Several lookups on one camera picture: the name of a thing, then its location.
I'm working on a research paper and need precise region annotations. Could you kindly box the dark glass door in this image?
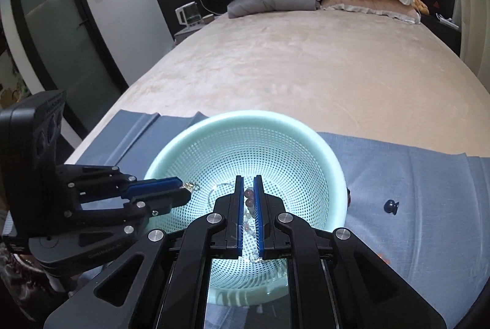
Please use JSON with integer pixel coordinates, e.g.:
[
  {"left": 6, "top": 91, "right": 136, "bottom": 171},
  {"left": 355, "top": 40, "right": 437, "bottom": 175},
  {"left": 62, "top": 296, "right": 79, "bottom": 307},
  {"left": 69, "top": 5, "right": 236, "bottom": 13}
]
[{"left": 11, "top": 0, "right": 128, "bottom": 138}]

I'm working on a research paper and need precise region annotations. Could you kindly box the black nightstand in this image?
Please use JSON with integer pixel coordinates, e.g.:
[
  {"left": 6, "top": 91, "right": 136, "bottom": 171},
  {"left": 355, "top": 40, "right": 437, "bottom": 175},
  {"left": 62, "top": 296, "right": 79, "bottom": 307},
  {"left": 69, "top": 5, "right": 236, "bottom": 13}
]
[{"left": 421, "top": 15, "right": 462, "bottom": 56}]

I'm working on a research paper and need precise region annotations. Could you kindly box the brown teddy bear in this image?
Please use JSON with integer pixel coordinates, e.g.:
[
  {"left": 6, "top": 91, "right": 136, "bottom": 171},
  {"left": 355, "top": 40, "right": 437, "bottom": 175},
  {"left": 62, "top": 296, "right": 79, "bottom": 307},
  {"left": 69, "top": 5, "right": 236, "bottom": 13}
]
[{"left": 413, "top": 0, "right": 429, "bottom": 16}]

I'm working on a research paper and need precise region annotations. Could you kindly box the pink bedspread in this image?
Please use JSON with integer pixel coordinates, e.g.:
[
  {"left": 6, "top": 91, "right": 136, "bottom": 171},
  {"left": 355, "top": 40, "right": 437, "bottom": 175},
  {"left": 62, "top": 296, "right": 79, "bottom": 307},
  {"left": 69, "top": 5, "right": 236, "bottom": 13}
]
[{"left": 70, "top": 11, "right": 489, "bottom": 163}]

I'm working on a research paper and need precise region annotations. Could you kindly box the mint green plastic basket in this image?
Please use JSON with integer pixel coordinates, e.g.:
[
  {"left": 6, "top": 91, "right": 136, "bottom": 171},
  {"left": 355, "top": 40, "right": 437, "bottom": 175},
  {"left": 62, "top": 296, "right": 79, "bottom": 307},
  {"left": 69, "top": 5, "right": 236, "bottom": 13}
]
[{"left": 145, "top": 110, "right": 348, "bottom": 307}]

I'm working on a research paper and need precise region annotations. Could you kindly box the small dark blue ornament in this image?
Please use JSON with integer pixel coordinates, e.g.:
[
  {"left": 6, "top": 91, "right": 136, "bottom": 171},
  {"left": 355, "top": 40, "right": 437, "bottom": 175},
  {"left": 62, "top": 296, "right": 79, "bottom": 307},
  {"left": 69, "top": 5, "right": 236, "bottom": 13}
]
[{"left": 384, "top": 200, "right": 399, "bottom": 215}]

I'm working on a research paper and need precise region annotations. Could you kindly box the crystal bead necklace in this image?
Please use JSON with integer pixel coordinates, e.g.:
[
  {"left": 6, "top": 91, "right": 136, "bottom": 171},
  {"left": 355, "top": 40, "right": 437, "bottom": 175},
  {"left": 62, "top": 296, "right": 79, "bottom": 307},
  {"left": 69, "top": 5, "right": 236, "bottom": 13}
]
[{"left": 241, "top": 187, "right": 265, "bottom": 263}]

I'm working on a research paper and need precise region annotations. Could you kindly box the lower pink frilled pillow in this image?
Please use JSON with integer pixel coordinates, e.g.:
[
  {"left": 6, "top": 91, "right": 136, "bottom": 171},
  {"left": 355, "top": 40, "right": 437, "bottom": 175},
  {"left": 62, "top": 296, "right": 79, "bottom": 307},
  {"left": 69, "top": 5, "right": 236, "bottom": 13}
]
[{"left": 320, "top": 0, "right": 420, "bottom": 24}]

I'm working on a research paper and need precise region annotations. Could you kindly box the white bedside appliance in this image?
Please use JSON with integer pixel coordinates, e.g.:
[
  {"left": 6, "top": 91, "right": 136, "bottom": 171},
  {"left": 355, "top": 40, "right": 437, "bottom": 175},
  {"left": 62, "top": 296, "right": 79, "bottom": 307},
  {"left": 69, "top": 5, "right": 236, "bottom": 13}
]
[{"left": 175, "top": 2, "right": 202, "bottom": 26}]

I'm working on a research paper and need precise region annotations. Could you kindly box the cream curtain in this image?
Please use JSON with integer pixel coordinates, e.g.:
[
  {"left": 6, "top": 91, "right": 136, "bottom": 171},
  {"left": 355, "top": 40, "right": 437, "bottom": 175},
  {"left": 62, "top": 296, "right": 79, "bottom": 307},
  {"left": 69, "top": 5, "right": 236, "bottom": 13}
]
[{"left": 459, "top": 0, "right": 489, "bottom": 90}]

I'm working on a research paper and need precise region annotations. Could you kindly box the black camera box left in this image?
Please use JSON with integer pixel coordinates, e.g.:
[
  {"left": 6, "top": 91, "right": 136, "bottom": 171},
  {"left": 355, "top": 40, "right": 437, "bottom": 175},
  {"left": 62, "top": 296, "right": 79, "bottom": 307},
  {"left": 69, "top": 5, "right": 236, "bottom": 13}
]
[{"left": 1, "top": 90, "right": 66, "bottom": 237}]

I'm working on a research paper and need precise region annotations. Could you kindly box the person's left hand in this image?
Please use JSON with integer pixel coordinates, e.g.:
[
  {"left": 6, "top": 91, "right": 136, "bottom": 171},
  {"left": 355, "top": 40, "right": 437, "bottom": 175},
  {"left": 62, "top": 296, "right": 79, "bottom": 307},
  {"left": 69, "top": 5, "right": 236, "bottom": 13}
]
[{"left": 1, "top": 243, "right": 53, "bottom": 321}]

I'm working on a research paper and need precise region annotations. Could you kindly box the silver gem pendant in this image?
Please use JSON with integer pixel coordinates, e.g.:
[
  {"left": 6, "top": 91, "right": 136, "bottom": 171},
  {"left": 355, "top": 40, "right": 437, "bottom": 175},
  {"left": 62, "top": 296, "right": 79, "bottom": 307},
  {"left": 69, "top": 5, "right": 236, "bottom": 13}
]
[{"left": 183, "top": 182, "right": 200, "bottom": 192}]

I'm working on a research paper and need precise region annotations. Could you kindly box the blue cloth mat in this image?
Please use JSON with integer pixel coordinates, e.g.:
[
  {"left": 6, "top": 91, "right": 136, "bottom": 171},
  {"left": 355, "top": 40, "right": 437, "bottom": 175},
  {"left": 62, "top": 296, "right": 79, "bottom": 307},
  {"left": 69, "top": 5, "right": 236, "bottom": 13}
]
[{"left": 72, "top": 110, "right": 489, "bottom": 328}]

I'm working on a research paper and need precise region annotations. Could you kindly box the silver hoop earring left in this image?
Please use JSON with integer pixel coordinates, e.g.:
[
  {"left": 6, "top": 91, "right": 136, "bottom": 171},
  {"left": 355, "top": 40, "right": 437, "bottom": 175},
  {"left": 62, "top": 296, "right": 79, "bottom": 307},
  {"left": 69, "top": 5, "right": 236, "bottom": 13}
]
[{"left": 208, "top": 182, "right": 234, "bottom": 214}]

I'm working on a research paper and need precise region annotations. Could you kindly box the lower grey folded quilt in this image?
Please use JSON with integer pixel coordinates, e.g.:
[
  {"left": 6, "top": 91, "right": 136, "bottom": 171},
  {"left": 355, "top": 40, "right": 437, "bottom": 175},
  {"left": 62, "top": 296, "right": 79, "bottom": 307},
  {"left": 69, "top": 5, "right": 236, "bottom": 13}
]
[{"left": 228, "top": 0, "right": 317, "bottom": 18}]

